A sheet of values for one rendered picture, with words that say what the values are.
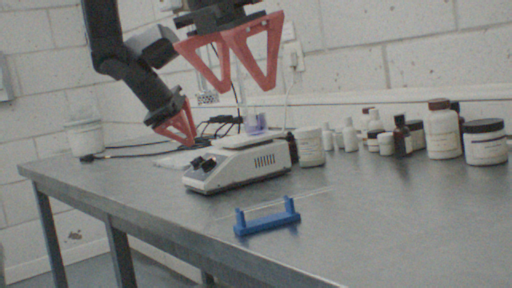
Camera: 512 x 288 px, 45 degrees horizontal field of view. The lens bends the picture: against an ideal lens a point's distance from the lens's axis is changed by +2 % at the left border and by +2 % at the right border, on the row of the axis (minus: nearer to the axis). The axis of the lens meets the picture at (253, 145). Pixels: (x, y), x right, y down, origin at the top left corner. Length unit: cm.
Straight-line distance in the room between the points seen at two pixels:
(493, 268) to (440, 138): 54
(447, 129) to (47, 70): 274
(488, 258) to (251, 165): 62
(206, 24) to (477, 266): 38
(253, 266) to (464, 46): 74
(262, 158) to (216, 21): 65
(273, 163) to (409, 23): 47
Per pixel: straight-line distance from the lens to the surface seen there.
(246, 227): 90
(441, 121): 119
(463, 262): 71
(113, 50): 107
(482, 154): 112
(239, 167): 121
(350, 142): 139
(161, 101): 114
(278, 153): 125
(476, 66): 136
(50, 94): 361
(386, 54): 154
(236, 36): 60
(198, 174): 124
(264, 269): 81
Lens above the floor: 101
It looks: 9 degrees down
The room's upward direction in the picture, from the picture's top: 10 degrees counter-clockwise
